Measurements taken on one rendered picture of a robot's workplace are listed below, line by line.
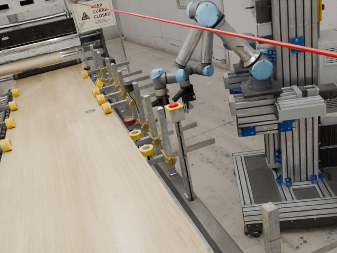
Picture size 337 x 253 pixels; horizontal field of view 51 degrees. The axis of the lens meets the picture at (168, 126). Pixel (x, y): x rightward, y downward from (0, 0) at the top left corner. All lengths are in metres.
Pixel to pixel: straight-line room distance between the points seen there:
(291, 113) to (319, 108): 0.16
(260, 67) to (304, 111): 0.38
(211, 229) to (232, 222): 1.11
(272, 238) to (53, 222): 0.94
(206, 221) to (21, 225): 0.83
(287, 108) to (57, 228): 1.39
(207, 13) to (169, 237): 1.14
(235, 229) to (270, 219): 1.65
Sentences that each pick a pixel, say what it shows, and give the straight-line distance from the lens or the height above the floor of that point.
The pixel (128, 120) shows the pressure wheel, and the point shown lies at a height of 0.91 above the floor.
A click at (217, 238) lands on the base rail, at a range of 1.62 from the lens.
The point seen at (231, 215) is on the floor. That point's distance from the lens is 2.84.
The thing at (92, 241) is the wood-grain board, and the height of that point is 0.90.
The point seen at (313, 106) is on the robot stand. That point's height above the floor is 0.95.
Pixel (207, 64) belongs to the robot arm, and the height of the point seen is 1.17.
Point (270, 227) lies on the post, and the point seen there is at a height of 1.07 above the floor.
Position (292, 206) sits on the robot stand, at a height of 0.23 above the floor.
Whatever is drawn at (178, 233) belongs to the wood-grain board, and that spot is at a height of 0.90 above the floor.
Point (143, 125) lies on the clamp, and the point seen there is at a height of 0.87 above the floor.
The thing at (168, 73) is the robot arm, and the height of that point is 1.25.
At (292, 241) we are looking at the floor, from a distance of 2.63.
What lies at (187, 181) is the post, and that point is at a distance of 1.80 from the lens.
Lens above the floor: 1.80
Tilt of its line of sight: 24 degrees down
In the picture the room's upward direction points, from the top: 11 degrees counter-clockwise
